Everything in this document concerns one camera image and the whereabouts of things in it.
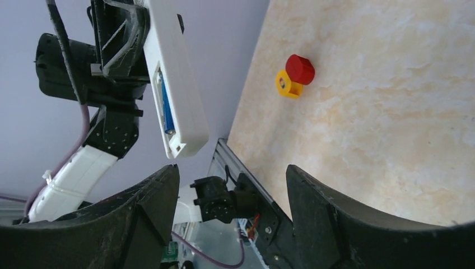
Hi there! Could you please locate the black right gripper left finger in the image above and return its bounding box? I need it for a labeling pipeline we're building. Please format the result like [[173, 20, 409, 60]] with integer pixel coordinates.
[[1, 165, 180, 268]]

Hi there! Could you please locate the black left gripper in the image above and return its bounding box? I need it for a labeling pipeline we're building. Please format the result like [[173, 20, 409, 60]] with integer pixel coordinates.
[[35, 1, 150, 108]]

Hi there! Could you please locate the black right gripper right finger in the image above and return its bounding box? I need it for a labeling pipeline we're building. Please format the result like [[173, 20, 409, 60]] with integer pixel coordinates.
[[286, 165, 474, 268]]

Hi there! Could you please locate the white remote control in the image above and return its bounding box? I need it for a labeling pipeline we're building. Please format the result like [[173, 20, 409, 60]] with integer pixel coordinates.
[[143, 1, 209, 159]]

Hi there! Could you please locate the blue battery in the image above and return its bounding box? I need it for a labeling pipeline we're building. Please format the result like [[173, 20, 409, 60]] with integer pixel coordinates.
[[159, 71, 175, 135]]

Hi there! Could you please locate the yellow traffic light toy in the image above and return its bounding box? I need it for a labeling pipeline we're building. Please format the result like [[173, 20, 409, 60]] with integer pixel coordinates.
[[275, 69, 303, 99]]

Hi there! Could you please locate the red oval toy block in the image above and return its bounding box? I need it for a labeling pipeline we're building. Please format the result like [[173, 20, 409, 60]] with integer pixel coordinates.
[[285, 54, 316, 85]]

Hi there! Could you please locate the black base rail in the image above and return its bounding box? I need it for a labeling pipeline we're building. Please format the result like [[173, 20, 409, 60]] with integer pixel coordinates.
[[159, 138, 342, 269]]

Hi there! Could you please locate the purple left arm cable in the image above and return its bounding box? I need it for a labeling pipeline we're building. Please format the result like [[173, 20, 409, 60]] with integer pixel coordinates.
[[0, 0, 246, 269]]

